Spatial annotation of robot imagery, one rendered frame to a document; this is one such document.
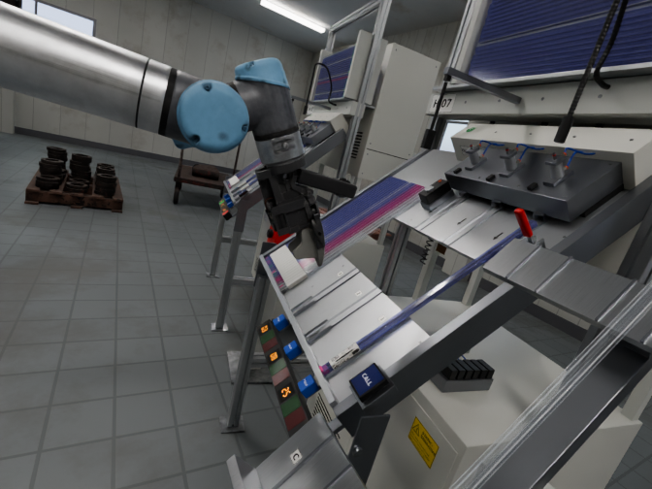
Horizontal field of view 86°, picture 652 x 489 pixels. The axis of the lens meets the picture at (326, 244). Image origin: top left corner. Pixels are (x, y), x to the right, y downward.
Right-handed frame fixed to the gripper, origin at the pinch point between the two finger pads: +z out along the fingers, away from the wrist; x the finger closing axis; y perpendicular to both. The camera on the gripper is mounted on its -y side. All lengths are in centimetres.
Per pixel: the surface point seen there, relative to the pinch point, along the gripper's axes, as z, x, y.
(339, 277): 13.3, -13.3, -6.3
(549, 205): -0.6, 13.3, -42.2
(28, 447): 51, -48, 96
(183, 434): 73, -48, 56
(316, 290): 15.0, -13.9, 0.0
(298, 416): 19.7, 14.5, 14.4
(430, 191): 0.6, -15.3, -35.9
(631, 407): 66, 19, -69
